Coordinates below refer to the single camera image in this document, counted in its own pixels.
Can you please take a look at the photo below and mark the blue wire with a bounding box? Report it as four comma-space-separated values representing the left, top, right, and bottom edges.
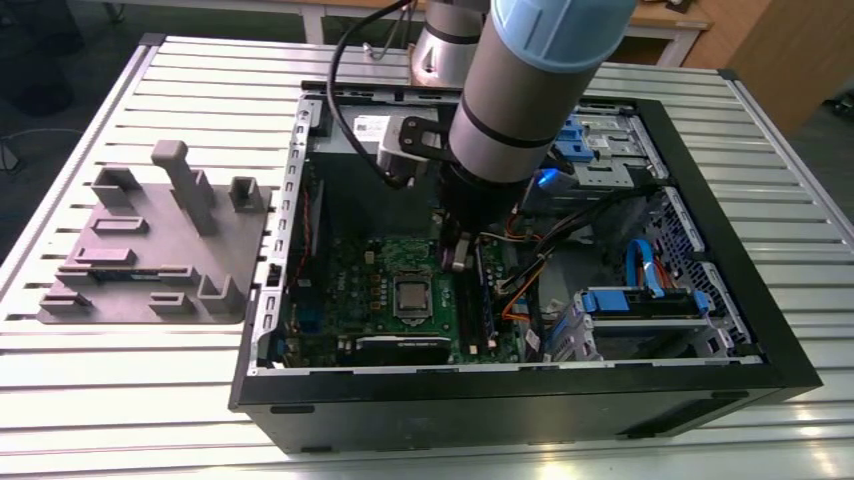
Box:
624, 238, 668, 301

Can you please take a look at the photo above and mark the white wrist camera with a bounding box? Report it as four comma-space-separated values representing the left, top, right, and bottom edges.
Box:
532, 168, 576, 190

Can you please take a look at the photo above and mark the black office chair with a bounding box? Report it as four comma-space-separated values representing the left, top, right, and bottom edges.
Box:
0, 0, 88, 119

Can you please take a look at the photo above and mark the grey metal drive cage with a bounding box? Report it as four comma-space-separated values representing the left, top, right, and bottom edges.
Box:
525, 102, 672, 216

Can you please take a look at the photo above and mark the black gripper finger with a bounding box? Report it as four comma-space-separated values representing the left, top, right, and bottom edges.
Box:
436, 233, 477, 275

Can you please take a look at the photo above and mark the green motherboard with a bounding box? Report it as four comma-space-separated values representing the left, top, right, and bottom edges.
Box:
285, 234, 528, 366

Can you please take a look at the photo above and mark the orange wire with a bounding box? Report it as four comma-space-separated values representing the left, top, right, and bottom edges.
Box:
499, 254, 549, 322

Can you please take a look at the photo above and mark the silver CPU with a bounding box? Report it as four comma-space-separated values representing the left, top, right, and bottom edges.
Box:
398, 282, 429, 309

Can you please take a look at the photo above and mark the black RAM slot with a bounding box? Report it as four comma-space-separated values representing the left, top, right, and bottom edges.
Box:
452, 272, 473, 352
471, 244, 492, 352
463, 272, 481, 352

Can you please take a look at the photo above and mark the black wire bundle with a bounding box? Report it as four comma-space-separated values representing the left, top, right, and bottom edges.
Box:
499, 184, 668, 296

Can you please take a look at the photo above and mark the black PC case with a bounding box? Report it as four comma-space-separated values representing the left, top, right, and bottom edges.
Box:
228, 79, 825, 455

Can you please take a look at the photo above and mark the black graphics card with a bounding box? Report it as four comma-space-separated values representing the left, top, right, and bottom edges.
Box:
336, 333, 455, 366

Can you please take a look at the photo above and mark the hard disk in blue carrier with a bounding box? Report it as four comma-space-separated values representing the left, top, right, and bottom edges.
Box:
576, 287, 712, 321

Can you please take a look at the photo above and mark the coloured power wire bundle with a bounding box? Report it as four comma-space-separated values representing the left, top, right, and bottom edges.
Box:
503, 214, 541, 244

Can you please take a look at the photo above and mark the thin cable grey plug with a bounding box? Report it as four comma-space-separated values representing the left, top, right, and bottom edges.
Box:
362, 0, 412, 60

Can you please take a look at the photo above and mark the grey parts rack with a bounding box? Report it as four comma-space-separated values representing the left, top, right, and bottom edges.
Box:
36, 140, 274, 326

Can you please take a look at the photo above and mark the wooden desk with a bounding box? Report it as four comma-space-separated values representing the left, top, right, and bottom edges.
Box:
625, 0, 713, 69

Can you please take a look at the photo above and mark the wooden cabinet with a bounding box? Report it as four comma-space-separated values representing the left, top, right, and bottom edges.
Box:
685, 0, 854, 136

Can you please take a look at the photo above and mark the blue drive carrier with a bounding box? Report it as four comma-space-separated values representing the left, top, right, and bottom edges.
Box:
549, 107, 596, 164

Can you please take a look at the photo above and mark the RAM stick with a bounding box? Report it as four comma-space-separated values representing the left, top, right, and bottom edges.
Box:
89, 268, 189, 283

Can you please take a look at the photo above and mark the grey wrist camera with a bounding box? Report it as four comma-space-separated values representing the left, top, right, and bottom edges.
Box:
376, 114, 445, 177

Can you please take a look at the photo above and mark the grey power supply unit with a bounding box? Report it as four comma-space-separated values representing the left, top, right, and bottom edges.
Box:
306, 104, 461, 236

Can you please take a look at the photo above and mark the black camera cable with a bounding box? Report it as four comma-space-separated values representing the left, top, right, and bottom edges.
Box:
330, 0, 418, 190

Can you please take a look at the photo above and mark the grey metal disk bay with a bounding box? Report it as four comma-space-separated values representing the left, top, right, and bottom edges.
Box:
552, 289, 755, 361

